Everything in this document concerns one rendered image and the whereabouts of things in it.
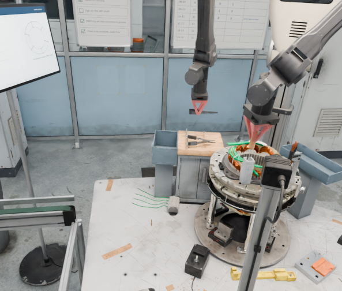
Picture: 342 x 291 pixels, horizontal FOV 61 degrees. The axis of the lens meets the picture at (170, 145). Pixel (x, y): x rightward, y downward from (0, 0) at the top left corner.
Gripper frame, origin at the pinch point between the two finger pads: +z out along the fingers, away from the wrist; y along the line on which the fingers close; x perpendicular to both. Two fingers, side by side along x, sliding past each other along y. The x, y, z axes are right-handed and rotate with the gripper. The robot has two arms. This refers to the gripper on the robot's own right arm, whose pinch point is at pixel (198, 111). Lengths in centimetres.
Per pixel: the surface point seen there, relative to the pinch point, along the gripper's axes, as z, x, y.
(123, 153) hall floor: 120, -64, -162
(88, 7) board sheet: -28, -92, -177
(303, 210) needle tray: 36, 48, 20
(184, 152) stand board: 12.7, -5.4, 13.6
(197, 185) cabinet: 30.4, 1.3, 12.3
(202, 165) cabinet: 19.8, 2.7, 12.8
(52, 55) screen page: -15, -73, -32
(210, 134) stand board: 12.2, 6.8, -2.3
